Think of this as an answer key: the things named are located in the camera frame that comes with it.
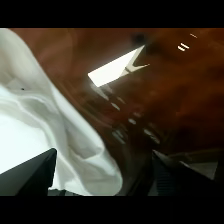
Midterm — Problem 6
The white garment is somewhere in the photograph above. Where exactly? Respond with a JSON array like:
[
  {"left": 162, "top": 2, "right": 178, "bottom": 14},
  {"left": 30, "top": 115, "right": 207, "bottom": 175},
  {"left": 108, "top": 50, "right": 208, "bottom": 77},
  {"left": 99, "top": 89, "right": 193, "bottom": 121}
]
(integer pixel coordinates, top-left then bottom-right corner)
[{"left": 0, "top": 28, "right": 124, "bottom": 197}]

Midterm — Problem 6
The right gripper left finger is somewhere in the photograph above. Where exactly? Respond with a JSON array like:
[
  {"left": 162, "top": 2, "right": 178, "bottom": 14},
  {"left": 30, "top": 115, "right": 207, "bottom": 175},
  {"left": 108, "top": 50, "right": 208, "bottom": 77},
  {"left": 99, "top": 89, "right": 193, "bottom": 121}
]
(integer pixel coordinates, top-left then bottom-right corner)
[{"left": 0, "top": 147, "right": 58, "bottom": 197}]

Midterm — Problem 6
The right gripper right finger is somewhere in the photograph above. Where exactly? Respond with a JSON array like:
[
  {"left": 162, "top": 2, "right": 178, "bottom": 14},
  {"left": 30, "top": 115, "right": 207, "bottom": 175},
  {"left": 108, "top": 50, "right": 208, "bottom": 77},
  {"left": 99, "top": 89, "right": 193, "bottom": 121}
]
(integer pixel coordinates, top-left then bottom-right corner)
[{"left": 147, "top": 149, "right": 224, "bottom": 197}]

